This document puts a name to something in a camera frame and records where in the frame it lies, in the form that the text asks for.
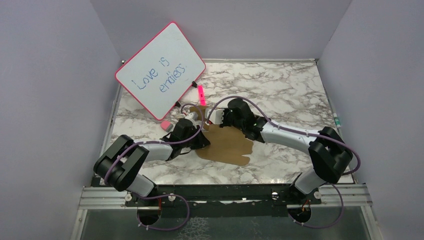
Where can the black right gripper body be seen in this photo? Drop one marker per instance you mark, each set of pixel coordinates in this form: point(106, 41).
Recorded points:
point(228, 121)

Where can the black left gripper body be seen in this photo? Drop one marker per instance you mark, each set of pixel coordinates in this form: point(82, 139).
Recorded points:
point(193, 131)

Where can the brown cardboard box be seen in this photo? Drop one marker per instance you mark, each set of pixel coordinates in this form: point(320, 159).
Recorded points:
point(227, 145)

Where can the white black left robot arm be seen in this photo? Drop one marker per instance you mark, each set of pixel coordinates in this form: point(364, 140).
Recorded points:
point(120, 164)

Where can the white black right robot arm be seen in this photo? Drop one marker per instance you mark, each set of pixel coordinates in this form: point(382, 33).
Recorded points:
point(329, 155)

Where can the pink grey whiteboard eraser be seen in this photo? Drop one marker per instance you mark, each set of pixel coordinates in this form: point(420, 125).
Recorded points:
point(167, 126)

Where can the pink marker pen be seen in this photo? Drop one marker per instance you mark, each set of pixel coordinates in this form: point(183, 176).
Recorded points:
point(201, 95)

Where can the pink-framed whiteboard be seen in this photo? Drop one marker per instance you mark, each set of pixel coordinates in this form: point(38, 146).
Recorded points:
point(162, 71)

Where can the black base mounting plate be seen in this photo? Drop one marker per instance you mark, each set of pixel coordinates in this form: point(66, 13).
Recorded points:
point(222, 200)

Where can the green white glue stick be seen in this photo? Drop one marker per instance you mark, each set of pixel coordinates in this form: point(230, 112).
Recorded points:
point(336, 121)

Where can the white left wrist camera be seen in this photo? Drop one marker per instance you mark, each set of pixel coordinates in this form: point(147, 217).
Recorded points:
point(194, 118)

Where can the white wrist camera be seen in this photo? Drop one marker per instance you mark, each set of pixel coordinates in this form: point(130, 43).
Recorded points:
point(215, 117)
point(194, 118)

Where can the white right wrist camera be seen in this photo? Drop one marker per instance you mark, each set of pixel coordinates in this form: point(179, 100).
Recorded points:
point(215, 117)

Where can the aluminium frame rail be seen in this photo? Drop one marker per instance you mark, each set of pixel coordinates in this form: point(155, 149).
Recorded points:
point(345, 213)

